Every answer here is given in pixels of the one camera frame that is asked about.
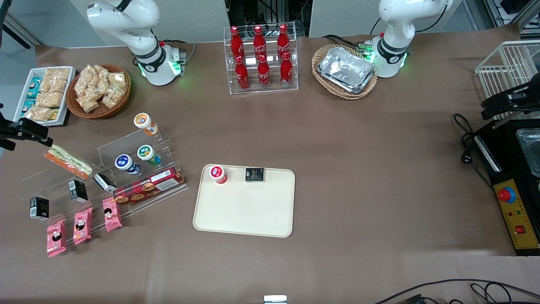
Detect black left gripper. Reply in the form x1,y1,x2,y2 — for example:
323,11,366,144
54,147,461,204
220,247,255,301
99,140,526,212
481,82,540,121

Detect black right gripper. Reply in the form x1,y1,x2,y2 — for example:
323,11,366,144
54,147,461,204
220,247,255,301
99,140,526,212
0,119,54,151

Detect sandwich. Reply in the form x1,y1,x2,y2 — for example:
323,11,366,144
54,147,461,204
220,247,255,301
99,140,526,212
44,144,93,179

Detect white rectangular plastic tray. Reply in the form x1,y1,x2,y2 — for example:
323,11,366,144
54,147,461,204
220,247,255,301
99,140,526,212
13,66,76,128

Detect metal tray in machine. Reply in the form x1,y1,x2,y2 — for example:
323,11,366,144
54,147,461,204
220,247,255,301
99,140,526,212
516,128,540,178

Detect aluminium foil tray stack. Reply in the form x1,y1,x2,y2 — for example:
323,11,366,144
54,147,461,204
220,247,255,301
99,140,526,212
317,46,376,94

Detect cream plastic tray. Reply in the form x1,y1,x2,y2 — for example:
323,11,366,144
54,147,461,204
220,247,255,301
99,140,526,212
193,164,296,238

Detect long clear acrylic step shelf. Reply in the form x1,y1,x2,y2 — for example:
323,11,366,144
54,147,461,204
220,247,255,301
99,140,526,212
19,163,190,250

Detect small black carton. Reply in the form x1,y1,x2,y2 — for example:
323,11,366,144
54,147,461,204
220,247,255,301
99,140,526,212
30,197,50,221
93,173,117,193
69,180,88,202

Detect black machine with yellow panel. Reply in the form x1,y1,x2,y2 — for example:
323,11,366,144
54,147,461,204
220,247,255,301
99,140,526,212
475,120,540,256

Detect small clear acrylic step stand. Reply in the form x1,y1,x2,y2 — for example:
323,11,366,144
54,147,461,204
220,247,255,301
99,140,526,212
97,125,173,178

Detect blue lid snack cup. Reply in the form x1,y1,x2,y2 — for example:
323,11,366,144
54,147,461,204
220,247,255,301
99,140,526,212
115,155,140,175

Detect brown wicker basket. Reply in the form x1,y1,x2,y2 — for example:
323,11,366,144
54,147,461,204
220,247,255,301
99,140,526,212
65,64,132,119

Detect pink snack pack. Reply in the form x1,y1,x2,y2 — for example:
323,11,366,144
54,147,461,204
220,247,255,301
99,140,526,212
46,220,67,258
73,208,93,245
103,197,123,232

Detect orange lid snack cup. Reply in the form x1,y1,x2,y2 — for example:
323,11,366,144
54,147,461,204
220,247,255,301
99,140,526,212
134,113,159,136

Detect green lid snack cup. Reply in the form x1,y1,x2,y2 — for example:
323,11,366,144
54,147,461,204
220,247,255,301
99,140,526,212
137,145,162,166

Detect red cookie box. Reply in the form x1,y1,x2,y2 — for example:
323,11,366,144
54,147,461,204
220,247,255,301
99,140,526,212
113,167,185,206

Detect light wicker basket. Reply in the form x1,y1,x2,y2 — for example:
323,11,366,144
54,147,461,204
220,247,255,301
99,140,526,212
312,44,378,100

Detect red lid snack cup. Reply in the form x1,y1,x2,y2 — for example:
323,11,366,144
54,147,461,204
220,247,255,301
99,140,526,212
210,165,228,185

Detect red cola bottle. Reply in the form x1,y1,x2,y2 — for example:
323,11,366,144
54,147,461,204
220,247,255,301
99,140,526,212
230,26,245,60
235,56,251,91
277,24,291,57
280,52,294,87
253,25,267,58
257,55,271,88

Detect clear acrylic bottle rack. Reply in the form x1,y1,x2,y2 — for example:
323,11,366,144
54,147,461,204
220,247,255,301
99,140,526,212
224,22,299,95

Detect black power cable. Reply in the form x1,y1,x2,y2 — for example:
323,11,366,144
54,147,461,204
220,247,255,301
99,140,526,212
453,113,495,191

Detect white wire basket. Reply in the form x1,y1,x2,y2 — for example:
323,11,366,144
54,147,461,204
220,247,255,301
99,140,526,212
475,40,540,122

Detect grey cable at right arm base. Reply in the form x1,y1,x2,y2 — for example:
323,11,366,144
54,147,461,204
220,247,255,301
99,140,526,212
162,39,197,65

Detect black cables at left arm base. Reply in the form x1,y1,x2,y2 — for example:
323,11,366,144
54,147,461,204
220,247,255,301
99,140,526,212
323,34,374,53

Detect black cable bundle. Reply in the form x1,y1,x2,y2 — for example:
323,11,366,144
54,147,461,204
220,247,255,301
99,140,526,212
373,279,540,304

